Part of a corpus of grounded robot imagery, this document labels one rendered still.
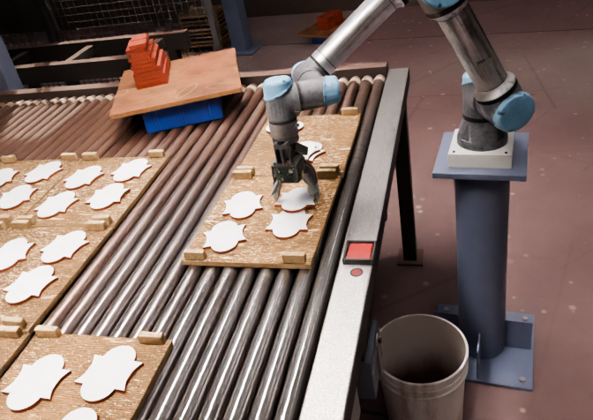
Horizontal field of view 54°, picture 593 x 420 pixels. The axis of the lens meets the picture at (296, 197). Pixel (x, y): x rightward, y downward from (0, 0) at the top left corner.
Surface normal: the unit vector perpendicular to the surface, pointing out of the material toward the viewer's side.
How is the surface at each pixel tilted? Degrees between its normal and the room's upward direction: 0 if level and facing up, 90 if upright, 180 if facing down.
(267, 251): 0
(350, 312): 0
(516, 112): 94
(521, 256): 0
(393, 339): 87
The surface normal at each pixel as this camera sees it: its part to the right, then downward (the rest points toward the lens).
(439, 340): -0.58, 0.47
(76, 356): -0.17, -0.83
